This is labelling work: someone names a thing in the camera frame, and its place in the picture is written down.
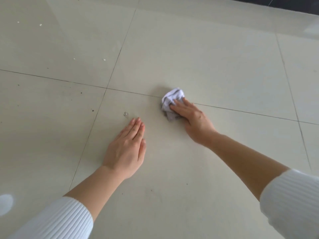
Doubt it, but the person's right hand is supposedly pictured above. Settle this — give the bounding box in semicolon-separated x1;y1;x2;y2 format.
169;97;218;147

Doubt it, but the black baseboard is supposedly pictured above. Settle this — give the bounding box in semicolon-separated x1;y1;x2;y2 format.
217;0;319;16

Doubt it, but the person's right forearm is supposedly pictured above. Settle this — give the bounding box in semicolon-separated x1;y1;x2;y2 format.
204;133;319;239

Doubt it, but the person's left forearm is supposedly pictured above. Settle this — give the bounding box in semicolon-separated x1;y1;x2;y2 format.
9;165;125;239

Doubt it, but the person's left hand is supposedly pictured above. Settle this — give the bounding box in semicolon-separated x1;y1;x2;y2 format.
102;117;147;181

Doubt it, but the grey wiping rag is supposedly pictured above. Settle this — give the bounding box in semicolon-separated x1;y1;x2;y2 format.
160;87;186;122

